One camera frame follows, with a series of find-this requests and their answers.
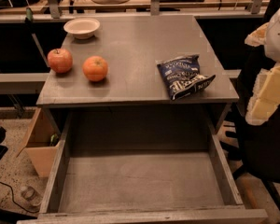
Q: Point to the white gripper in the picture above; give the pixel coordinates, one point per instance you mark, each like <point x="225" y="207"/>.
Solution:
<point x="278" y="37"/>

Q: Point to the cardboard box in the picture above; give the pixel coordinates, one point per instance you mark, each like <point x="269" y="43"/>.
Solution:
<point x="37" y="143"/>

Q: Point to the orange fruit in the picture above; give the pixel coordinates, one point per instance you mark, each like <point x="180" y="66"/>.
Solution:
<point x="95" y="68"/>

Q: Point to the clear plastic bottle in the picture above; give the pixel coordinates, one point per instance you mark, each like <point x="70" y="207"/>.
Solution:
<point x="31" y="195"/>

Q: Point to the white paper bowl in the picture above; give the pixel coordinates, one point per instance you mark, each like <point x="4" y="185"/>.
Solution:
<point x="82" y="28"/>

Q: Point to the black office chair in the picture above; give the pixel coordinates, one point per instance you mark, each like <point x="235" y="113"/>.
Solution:
<point x="258" y="145"/>

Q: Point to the red apple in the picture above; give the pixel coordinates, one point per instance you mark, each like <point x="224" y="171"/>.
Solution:
<point x="60" y="60"/>

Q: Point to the grey cabinet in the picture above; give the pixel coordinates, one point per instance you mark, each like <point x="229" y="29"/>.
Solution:
<point x="132" y="45"/>

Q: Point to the blue chip bag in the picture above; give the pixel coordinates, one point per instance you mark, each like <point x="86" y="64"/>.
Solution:
<point x="181" y="76"/>

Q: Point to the open grey top drawer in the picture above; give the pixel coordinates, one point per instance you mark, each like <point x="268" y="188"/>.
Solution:
<point x="116" y="167"/>

